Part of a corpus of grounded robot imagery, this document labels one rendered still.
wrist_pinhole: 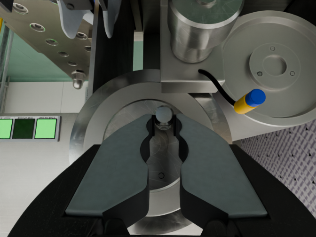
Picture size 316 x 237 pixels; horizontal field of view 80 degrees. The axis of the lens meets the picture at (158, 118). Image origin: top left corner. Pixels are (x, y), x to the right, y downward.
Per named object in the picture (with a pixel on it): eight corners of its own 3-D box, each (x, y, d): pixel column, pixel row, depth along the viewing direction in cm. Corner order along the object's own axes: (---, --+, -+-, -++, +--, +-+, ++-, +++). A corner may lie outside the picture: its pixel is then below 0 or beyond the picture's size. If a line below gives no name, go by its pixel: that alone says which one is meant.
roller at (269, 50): (328, 8, 19) (354, 126, 17) (234, 93, 44) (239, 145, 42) (208, 11, 19) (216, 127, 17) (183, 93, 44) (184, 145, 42)
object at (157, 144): (82, 152, 15) (140, 81, 16) (91, 153, 17) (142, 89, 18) (156, 214, 14) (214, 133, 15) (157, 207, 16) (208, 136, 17)
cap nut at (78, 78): (82, 71, 52) (81, 86, 51) (87, 76, 55) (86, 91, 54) (69, 71, 52) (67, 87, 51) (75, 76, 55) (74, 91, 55)
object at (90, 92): (102, -49, 22) (91, 102, 19) (133, 56, 45) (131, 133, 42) (98, -48, 22) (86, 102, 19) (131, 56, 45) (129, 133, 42)
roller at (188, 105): (209, 77, 17) (225, 212, 15) (181, 124, 43) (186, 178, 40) (83, 85, 18) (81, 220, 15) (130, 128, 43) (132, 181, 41)
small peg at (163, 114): (177, 107, 13) (171, 127, 12) (174, 116, 15) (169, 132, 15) (156, 102, 13) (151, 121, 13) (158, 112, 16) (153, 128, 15)
